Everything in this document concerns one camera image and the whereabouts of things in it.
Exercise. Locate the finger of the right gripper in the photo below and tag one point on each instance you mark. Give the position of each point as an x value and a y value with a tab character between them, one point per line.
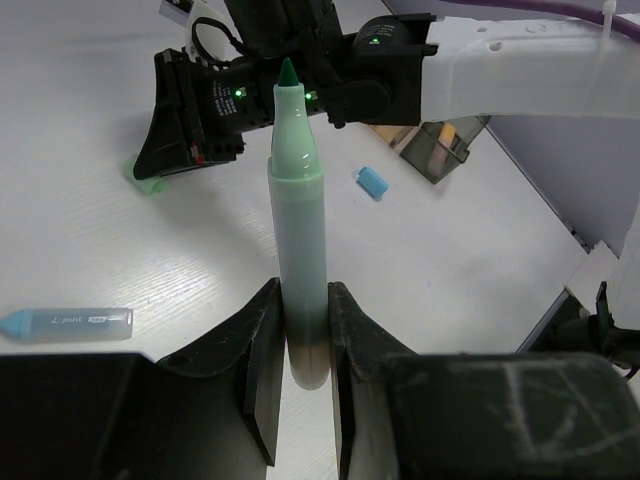
166	149

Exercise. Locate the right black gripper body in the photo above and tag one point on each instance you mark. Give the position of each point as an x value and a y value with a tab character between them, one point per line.
224	104

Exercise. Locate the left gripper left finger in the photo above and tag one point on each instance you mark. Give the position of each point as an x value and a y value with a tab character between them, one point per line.
209	410

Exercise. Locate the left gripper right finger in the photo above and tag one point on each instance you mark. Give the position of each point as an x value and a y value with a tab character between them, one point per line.
538	415

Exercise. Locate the green highlighter cap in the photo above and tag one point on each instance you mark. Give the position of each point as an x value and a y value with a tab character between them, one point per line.
147	187

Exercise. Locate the green highlighter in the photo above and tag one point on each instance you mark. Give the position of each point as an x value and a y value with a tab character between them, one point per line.
296	187

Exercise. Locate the blue highlighter cap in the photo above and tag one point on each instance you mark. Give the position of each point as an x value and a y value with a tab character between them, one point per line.
372	183

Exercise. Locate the light blue highlighter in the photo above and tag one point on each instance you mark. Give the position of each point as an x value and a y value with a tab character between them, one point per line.
68	325

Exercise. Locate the pink orange highlighter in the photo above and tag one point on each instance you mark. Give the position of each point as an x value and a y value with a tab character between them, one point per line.
441	149

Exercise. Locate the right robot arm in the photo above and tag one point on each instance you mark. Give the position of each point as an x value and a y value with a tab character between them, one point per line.
396	70

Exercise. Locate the clear organizer container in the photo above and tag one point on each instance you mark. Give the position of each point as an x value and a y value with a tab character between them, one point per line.
414	144

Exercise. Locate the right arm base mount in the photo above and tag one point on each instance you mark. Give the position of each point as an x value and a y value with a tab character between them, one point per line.
580	319

